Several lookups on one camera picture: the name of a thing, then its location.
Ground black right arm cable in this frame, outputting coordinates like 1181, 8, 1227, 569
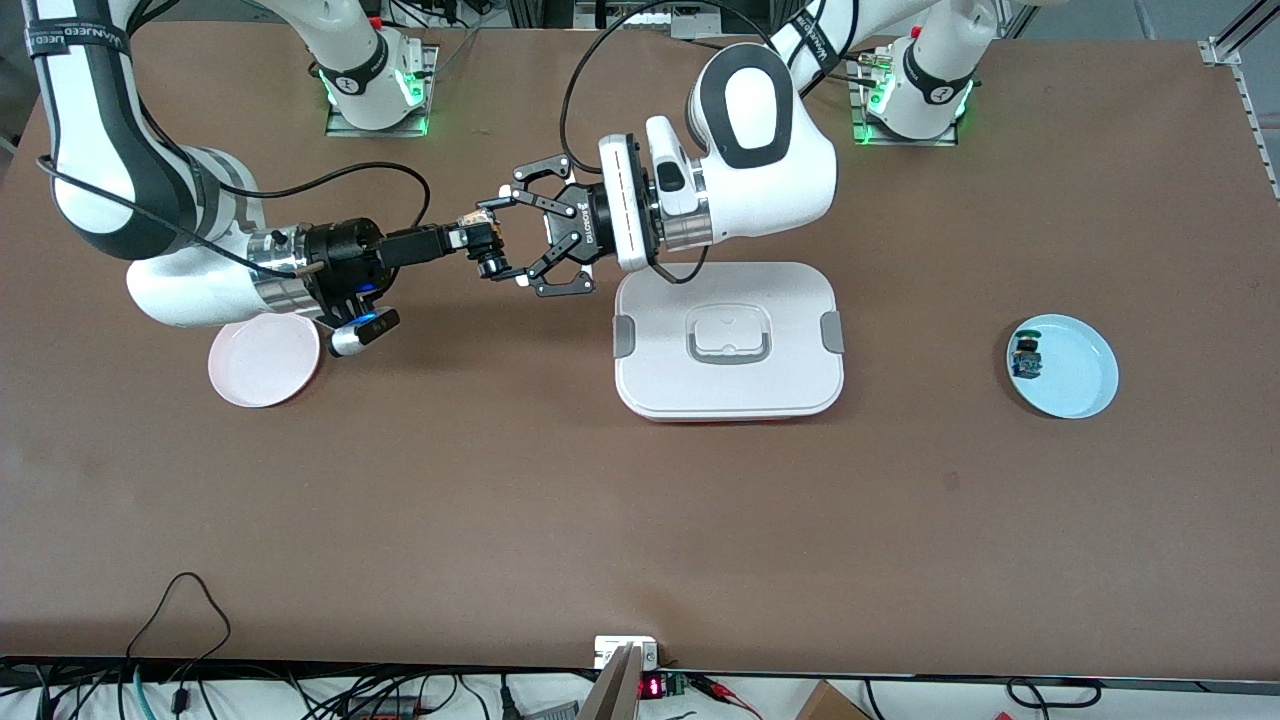
235, 163, 431, 233
35, 155, 326, 279

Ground white socket box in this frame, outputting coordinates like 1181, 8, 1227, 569
594, 636, 661, 671

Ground red clip leads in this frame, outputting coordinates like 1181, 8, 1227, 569
690, 675, 763, 720

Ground white power strip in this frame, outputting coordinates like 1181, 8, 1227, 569
575, 0, 721, 31

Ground grey slanted post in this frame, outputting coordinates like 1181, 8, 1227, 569
578, 645, 641, 720

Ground white lunch box grey latches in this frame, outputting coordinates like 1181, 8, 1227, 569
612, 262, 846, 423

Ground black flat loop cable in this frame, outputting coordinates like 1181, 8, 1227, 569
1005, 678, 1103, 711

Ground black cable to arm base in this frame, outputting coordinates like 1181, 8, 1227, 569
670, 30, 886, 89

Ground brown cardboard piece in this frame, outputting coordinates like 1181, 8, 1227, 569
795, 680, 871, 720

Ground teal cable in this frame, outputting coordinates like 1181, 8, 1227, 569
118, 665, 153, 720

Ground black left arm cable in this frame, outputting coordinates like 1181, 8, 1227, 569
650, 245, 713, 285
558, 0, 791, 176

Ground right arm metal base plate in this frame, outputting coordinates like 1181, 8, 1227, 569
325, 45, 439, 138

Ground perforated aluminium strip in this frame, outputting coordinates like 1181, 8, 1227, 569
1235, 60, 1280, 206

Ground light blue round plate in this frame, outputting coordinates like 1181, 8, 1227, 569
1006, 314, 1119, 419

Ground orange push button switch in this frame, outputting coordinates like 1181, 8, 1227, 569
455, 207, 513, 279

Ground black looped cable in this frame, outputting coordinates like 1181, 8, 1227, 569
125, 572, 233, 666

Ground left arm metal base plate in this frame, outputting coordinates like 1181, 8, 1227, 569
850, 50, 961, 148

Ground pink round plate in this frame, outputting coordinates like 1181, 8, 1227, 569
208, 315, 322, 409

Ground aluminium profile rail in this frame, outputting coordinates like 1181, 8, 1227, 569
1198, 0, 1280, 67

